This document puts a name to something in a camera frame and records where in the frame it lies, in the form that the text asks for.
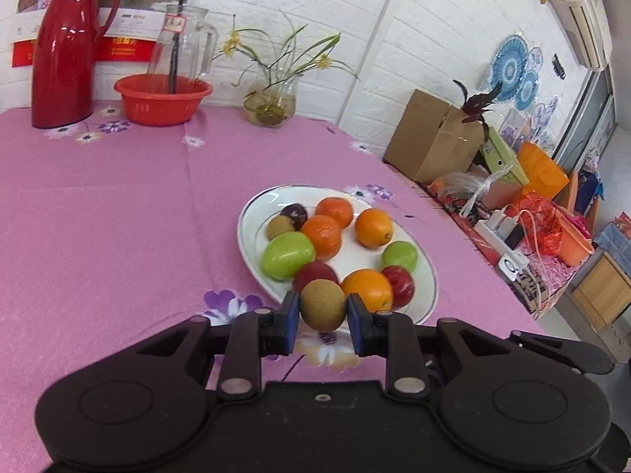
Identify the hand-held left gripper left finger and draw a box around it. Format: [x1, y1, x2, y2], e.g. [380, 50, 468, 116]
[131, 290, 302, 401]

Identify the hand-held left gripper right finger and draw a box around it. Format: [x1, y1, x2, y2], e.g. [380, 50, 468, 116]
[346, 293, 516, 401]

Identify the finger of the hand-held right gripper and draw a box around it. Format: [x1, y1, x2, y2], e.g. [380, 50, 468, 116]
[509, 329, 615, 376]

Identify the smooth orange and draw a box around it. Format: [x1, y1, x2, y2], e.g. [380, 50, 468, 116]
[340, 268, 394, 312]
[355, 208, 394, 249]

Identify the red plum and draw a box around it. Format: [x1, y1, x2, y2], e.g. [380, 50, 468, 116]
[382, 265, 416, 309]
[293, 261, 340, 294]

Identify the large green mango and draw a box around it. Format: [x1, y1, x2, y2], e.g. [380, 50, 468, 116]
[261, 231, 316, 281]

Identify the white porcelain plate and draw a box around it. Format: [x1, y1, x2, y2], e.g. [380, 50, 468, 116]
[237, 184, 439, 326]

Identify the small green jujube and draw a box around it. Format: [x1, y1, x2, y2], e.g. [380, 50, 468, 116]
[381, 240, 419, 274]

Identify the orange tangerine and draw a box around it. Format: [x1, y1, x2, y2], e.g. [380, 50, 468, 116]
[315, 197, 355, 230]
[301, 215, 343, 260]

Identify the dark purple plum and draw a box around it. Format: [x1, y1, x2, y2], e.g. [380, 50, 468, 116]
[281, 203, 309, 231]

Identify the wooden cabinet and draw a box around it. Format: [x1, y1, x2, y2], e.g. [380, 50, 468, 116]
[572, 251, 631, 333]

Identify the pink shredded paper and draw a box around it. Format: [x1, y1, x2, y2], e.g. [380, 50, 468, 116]
[537, 256, 579, 302]

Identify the orange plastic basket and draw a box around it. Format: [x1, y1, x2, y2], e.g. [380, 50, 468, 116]
[554, 212, 595, 269]

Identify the red mesh bag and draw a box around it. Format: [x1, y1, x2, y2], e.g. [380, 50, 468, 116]
[513, 192, 565, 257]

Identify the white power strip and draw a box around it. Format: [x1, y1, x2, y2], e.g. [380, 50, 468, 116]
[476, 209, 530, 257]

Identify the blue bag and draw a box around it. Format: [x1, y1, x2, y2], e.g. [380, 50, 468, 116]
[577, 168, 605, 218]

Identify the clear plastic bag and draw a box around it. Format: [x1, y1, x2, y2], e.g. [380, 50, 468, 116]
[428, 168, 516, 218]

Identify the orange bag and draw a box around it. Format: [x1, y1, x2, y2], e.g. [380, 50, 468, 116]
[515, 140, 570, 200]

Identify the pink floral tablecloth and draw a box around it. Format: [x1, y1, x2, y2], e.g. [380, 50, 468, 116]
[0, 101, 543, 390]

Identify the brown cardboard box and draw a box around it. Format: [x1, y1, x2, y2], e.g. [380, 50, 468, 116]
[383, 89, 486, 185]

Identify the glass vase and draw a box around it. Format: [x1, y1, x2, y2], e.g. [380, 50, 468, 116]
[243, 74, 302, 129]

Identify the grey framed glass door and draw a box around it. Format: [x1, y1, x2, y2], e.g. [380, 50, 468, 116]
[557, 64, 619, 174]

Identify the purple leaf plant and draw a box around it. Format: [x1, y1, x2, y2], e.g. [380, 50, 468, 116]
[452, 79, 504, 143]

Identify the red plastic basin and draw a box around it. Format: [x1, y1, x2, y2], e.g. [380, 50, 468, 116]
[114, 74, 214, 126]

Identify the green orchid plant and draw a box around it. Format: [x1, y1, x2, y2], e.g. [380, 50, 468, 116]
[219, 10, 360, 92]

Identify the dark stirring stick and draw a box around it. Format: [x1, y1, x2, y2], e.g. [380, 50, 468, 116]
[168, 0, 185, 94]

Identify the large blue paper fan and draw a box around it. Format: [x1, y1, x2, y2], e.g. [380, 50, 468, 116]
[490, 34, 530, 92]

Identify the clear glass pitcher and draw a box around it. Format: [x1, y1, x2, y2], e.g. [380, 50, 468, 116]
[147, 4, 219, 90]

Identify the white air conditioner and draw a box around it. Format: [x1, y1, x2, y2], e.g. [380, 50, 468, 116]
[547, 0, 614, 71]

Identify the red thermos jug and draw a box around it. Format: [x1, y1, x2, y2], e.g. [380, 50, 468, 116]
[31, 0, 124, 130]

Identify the white charging cable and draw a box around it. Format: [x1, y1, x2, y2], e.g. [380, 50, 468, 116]
[517, 208, 554, 307]

